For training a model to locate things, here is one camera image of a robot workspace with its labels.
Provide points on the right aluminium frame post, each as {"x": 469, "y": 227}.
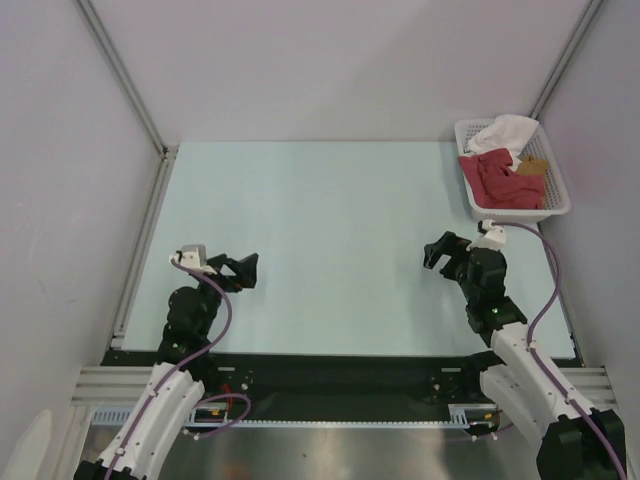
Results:
{"x": 578, "y": 35}

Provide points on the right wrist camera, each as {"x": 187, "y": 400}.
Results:
{"x": 492, "y": 236}

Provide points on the white plastic basket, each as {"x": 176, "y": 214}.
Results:
{"x": 557, "y": 200}

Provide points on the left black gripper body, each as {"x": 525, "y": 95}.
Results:
{"x": 228, "y": 263}

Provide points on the white cable duct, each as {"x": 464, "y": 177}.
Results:
{"x": 118, "y": 415}

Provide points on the red tank top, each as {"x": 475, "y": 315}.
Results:
{"x": 495, "y": 185}

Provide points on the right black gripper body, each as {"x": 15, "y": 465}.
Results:
{"x": 470, "y": 290}

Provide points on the left aluminium frame post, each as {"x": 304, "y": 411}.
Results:
{"x": 164, "y": 158}

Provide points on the aluminium frame post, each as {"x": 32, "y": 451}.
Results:
{"x": 164, "y": 158}
{"x": 578, "y": 35}

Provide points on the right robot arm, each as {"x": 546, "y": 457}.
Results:
{"x": 573, "y": 438}

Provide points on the tan tank top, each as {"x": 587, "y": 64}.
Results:
{"x": 532, "y": 166}

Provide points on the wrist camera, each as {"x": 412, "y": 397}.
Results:
{"x": 191, "y": 258}
{"x": 492, "y": 236}

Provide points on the white tank top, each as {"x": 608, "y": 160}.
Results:
{"x": 508, "y": 131}

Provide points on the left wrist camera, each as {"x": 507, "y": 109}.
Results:
{"x": 191, "y": 258}

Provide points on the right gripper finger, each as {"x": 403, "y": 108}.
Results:
{"x": 455, "y": 268}
{"x": 449, "y": 244}

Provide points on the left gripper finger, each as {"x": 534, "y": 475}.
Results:
{"x": 246, "y": 271}
{"x": 231, "y": 284}

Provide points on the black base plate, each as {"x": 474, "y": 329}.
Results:
{"x": 298, "y": 370}

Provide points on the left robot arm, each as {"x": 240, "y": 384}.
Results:
{"x": 184, "y": 375}

